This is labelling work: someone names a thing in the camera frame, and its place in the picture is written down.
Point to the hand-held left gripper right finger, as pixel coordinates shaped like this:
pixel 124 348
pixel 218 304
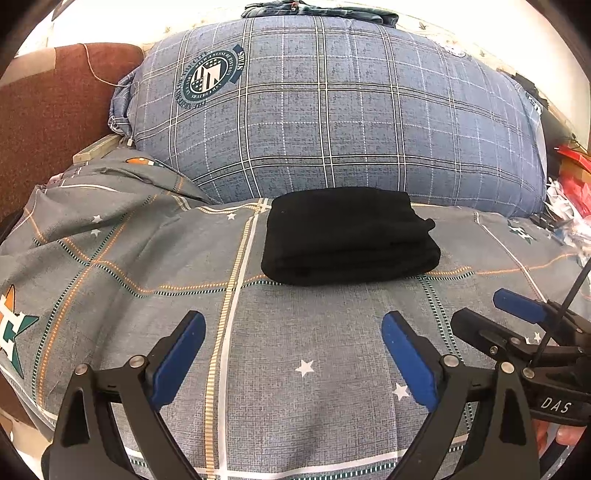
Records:
pixel 411 364

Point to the red and white clutter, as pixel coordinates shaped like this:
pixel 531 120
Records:
pixel 570 217

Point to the light wooden bed rail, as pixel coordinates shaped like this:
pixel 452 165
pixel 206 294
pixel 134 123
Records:
pixel 94 150

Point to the blue jeans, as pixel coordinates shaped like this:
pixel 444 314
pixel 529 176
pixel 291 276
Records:
pixel 323 10

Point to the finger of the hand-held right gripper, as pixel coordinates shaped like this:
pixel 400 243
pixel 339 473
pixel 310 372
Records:
pixel 519 304
pixel 485 334

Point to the black bag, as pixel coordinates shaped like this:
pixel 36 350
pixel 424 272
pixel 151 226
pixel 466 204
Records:
pixel 545 106

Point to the black pants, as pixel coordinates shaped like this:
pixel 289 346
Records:
pixel 346 235

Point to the red packaging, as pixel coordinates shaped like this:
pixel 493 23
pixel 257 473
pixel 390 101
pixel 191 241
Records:
pixel 575 161

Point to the blue plaid pillow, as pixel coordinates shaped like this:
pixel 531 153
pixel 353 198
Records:
pixel 346 115

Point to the grey star-printed bed sheet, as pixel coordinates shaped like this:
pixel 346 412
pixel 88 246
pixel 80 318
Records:
pixel 300 323

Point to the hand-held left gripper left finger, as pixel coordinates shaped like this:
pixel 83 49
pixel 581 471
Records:
pixel 180 355

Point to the person's right hand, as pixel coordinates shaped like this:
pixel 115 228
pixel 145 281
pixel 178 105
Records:
pixel 563 436

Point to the brown headboard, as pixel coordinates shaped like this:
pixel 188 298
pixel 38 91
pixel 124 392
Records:
pixel 55 115

